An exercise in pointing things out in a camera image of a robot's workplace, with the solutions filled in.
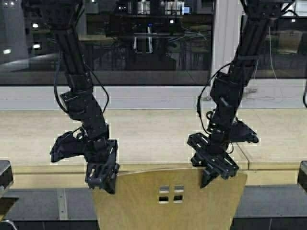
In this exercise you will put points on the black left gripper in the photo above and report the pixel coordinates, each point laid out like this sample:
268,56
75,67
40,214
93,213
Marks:
102,168

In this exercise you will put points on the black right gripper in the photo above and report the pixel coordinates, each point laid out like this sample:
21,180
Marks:
213,158

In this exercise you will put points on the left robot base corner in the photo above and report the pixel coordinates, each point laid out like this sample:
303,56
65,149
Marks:
6,176

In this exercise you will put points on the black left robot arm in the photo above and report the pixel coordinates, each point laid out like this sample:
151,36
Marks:
91,140

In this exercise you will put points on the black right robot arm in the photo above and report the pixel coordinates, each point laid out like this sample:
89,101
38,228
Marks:
224,128

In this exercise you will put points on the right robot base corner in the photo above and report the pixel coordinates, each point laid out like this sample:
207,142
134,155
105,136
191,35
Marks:
302,175

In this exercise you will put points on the long wooden counter table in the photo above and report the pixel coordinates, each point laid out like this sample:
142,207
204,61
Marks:
151,139

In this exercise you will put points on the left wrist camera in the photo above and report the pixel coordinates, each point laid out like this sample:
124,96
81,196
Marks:
67,146

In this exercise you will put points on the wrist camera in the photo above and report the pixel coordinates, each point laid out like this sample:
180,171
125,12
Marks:
240,132
67,146

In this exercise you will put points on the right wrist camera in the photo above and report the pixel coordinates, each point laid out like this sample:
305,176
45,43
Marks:
240,132

